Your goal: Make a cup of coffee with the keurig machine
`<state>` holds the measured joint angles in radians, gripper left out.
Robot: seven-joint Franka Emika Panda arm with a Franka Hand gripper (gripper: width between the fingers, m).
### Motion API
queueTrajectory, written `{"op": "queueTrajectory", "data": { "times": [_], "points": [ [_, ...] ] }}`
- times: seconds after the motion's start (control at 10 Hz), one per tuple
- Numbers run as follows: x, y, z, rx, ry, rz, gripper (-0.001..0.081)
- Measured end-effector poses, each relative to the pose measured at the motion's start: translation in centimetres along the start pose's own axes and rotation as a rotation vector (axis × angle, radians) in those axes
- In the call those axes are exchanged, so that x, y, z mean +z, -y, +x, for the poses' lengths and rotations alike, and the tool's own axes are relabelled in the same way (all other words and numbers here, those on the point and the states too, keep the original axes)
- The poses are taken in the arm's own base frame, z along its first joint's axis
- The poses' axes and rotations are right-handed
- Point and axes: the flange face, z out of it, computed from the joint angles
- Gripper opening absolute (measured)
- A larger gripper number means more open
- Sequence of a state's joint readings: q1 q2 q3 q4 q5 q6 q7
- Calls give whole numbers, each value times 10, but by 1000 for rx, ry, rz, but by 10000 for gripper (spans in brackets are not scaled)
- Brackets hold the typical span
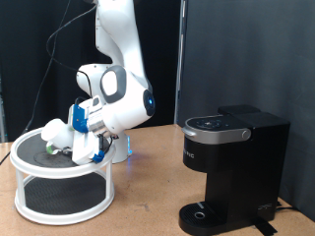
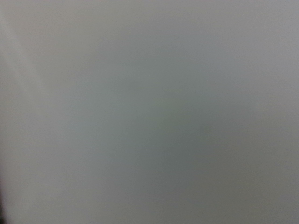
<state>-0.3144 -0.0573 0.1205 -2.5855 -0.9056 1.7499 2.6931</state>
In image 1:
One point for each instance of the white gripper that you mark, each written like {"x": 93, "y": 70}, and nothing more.
{"x": 87, "y": 147}

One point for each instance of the black tape strip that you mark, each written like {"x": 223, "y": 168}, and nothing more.
{"x": 265, "y": 228}

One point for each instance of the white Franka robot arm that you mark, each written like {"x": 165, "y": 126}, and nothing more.
{"x": 128, "y": 98}

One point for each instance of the black Keurig coffee machine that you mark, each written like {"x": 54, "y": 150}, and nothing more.
{"x": 242, "y": 164}

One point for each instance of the blue mounted wrist camera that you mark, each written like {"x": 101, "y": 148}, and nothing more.
{"x": 79, "y": 119}

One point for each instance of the white two-tier turntable shelf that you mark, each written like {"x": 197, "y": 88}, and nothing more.
{"x": 62, "y": 193}

